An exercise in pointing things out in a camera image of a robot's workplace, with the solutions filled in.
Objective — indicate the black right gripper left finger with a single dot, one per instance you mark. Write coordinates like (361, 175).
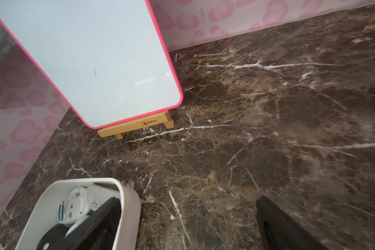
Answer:
(97, 232)

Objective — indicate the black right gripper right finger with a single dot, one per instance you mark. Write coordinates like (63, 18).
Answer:
(278, 231)

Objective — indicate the white computer mouse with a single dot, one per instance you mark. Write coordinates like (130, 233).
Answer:
(74, 207)

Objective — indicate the black computer mouse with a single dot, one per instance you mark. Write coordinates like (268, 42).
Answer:
(52, 237)

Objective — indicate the white plastic storage box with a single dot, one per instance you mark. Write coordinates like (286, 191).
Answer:
(45, 213)

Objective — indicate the wooden easel stand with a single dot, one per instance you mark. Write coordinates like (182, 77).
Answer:
(119, 130)

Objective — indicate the pink framed whiteboard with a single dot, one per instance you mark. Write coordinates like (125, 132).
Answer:
(107, 59)

